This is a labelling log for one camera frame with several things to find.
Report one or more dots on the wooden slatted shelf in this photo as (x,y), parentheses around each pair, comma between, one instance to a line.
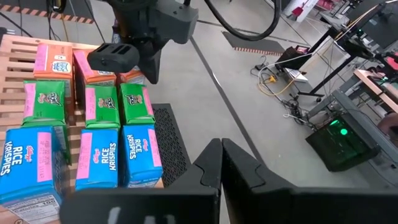
(15,62)

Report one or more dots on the orange Mini Wheats box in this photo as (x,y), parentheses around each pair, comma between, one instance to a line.
(53,62)
(81,67)
(130,77)

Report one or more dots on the blue Rice Krispies box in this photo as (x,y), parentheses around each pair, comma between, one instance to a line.
(140,152)
(28,161)
(98,158)

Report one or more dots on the black perforated panel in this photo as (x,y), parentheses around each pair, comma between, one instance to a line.
(171,140)

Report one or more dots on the black mat with hazard stripes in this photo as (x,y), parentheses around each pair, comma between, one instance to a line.
(31,14)
(252,45)

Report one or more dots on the black box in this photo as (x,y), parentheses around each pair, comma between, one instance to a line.
(292,59)

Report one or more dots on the wooden table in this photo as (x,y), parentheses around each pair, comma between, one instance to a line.
(373,87)

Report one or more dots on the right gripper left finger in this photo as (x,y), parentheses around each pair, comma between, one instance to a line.
(155,205)

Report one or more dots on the computer tower green light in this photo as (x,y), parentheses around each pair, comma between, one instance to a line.
(339,146)

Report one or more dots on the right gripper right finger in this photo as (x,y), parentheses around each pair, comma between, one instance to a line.
(280,205)

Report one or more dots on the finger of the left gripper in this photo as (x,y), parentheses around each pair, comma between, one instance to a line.
(150,65)
(113,58)

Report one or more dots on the green Apple Jacks box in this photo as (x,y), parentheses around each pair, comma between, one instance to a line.
(135,102)
(43,102)
(102,105)

